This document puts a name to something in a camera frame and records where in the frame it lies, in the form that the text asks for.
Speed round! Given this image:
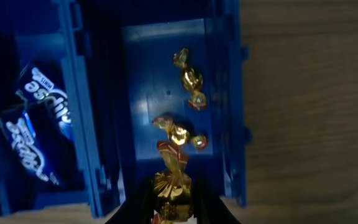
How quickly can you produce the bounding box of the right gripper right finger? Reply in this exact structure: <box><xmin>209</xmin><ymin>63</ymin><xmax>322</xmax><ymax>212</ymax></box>
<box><xmin>192</xmin><ymin>176</ymin><xmax>242</xmax><ymax>224</ymax></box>

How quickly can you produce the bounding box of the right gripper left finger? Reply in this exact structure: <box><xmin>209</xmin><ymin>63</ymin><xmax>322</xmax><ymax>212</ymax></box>
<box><xmin>104</xmin><ymin>177</ymin><xmax>154</xmax><ymax>224</ymax></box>

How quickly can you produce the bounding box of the gold candy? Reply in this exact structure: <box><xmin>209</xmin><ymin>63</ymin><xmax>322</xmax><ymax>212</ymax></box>
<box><xmin>172</xmin><ymin>47</ymin><xmax>208</xmax><ymax>111</ymax></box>
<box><xmin>152</xmin><ymin>113</ymin><xmax>209</xmax><ymax>151</ymax></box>
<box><xmin>150</xmin><ymin>140</ymin><xmax>196</xmax><ymax>224</ymax></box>

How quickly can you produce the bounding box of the blue tray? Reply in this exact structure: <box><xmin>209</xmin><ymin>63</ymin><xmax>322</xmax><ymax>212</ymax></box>
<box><xmin>0</xmin><ymin>0</ymin><xmax>252</xmax><ymax>222</ymax></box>

